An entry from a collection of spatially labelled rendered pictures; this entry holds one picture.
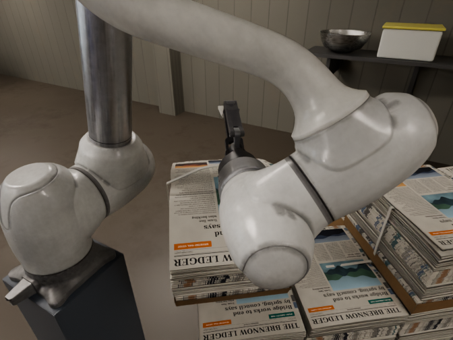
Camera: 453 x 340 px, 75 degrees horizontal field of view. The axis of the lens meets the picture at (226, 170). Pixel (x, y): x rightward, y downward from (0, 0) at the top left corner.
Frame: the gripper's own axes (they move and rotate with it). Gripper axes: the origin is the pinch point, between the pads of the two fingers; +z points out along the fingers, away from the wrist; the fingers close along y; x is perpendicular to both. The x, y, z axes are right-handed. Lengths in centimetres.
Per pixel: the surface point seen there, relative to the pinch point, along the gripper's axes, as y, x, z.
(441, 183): 22, 71, 8
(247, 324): 49, 4, -13
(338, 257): 47, 39, 5
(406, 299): 45, 49, -14
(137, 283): 125, -45, 79
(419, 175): 22, 68, 13
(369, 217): 33, 49, 8
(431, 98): 44, 239, 200
